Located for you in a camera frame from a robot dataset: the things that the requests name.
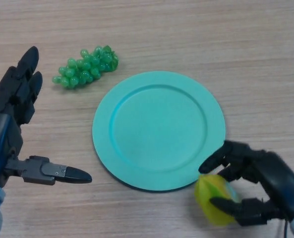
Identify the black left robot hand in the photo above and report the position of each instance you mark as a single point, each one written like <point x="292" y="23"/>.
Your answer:
<point x="3" y="141"/>

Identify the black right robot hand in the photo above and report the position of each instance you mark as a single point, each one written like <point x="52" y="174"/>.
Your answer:
<point x="278" y="178"/>

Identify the teal round plate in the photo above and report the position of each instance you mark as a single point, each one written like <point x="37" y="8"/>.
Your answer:
<point x="159" y="131"/>

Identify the yellow starfruit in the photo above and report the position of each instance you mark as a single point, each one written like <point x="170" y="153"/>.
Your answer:
<point x="211" y="188"/>

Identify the green grape bunch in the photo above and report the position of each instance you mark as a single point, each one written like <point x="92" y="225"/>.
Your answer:
<point x="87" y="67"/>

